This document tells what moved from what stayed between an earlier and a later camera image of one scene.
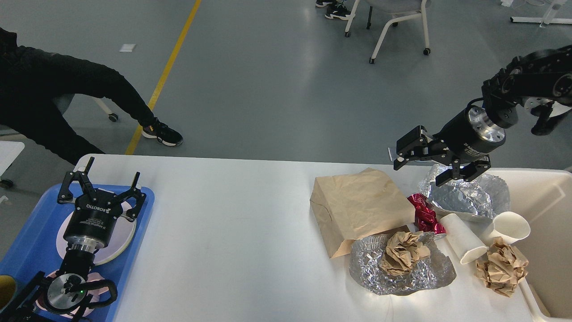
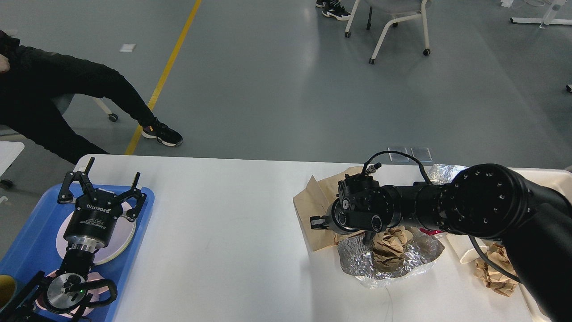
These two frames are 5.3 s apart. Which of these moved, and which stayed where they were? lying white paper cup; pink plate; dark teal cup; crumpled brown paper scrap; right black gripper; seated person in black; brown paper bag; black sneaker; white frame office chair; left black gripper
Moved: brown paper bag; right black gripper
Stayed: lying white paper cup; black sneaker; dark teal cup; crumpled brown paper scrap; white frame office chair; seated person in black; left black gripper; pink plate
